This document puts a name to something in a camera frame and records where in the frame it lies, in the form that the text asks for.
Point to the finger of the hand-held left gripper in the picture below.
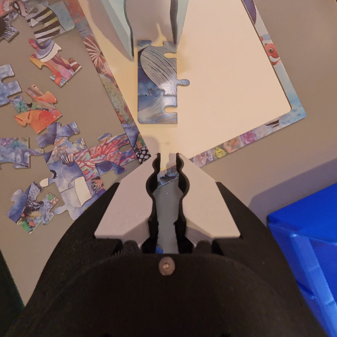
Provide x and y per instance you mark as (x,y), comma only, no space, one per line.
(180,13)
(115,15)

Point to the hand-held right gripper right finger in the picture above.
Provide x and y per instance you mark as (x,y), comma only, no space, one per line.
(210,210)

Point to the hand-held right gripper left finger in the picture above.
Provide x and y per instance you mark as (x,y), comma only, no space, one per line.
(123,210)

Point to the blue plastic bin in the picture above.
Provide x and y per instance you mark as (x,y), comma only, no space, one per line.
(302,237)

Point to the puzzle frame board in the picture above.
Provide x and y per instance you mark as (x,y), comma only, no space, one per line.
(223,79)

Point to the orange jar puzzle piece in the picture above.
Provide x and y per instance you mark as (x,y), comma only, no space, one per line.
(55,63)

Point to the jigsaw puzzle pieces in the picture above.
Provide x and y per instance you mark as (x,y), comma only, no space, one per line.
(15,152)

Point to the black perforated padded panel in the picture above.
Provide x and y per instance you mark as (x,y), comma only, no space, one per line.
(6,302)

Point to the blue bubble puzzle piece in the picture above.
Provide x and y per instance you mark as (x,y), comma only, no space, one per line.
(8,87)

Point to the striped fish puzzle piece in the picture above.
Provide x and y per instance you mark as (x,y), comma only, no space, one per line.
(47,23)

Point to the orange coral puzzle piece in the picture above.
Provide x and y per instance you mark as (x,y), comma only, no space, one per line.
(39,118)

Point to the joined blue coral puzzle section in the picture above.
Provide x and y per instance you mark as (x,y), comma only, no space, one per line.
(76,168)

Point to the orange claw puzzle piece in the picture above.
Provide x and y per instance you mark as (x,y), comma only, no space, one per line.
(42,96)

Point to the blue and green puzzle piece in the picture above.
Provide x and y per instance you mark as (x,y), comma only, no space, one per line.
(29,208)

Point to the joined blue whale puzzle section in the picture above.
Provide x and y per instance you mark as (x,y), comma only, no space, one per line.
(155,79)

